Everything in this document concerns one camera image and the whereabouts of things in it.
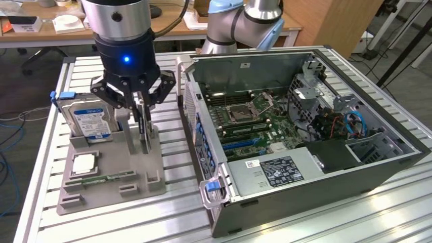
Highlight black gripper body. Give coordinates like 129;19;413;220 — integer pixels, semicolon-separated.
93;33;163;87

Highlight green graphics card black fan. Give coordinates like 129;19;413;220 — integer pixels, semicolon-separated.
132;91;153;155

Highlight hard disk in blue carrier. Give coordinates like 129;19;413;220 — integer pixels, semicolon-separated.
49;88;119;143

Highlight white boxes on desk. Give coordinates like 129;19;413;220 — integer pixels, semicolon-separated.
52;14;87;35

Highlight empty black RAM slot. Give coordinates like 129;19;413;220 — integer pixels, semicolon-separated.
208;97;255;107
207;93;253;103
208;95;253;105

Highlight white paper stack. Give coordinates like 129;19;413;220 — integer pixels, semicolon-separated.
184;10;209;31

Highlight black chair base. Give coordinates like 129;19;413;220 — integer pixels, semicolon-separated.
17;45;68;76

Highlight metal CPU socket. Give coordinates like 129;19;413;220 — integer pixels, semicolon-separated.
227;102;263;125

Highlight grey parts rack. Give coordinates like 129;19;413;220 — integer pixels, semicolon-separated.
56;106;167;216

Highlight silver CPU chip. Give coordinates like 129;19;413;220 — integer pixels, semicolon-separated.
72;154;96;175

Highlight brown cardboard box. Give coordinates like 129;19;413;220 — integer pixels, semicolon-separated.
195;0;211;17

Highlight metal socket cover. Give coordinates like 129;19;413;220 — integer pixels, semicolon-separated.
248;91;275;114

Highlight white box black lid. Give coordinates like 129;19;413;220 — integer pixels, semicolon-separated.
7;15;44;33

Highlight loose green RAM stick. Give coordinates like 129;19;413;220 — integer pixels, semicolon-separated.
65;173;135;187

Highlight green motherboard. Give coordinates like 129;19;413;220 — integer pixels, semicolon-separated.
201;86;307;163

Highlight orange white box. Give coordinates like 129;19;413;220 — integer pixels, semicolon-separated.
0;19;13;36

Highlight perforated metal disk bay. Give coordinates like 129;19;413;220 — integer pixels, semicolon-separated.
289;72;339;122

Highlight silver chipset heatsink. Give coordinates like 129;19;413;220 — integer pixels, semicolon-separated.
268;142;288;153

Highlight grey power supply unit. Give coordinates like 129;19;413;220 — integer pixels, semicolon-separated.
228;148;325;197

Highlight wooden cabinet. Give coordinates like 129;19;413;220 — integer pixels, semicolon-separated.
285;0;385;55

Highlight black open PC case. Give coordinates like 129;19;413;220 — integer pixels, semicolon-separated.
176;49;432;238

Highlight black floor power strip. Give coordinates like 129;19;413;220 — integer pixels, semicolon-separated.
363;49;381;61

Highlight low grey disk bay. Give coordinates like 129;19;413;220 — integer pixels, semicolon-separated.
345;131;405;164

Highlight black tripod pole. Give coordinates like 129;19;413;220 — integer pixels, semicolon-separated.
375;15;432;88

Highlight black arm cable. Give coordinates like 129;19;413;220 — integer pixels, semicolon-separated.
153;0;191;39

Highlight white floor cable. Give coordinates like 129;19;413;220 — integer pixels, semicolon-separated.
0;106;51;122

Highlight wooden desk white frame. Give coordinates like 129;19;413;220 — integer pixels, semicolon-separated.
0;0;304;55

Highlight blue floor cable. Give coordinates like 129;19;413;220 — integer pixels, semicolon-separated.
0;120;27;218

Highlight blue disk wire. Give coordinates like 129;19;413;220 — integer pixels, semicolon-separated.
344;110;369;139

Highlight white table frame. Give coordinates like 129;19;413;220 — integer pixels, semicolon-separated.
365;0;432;51

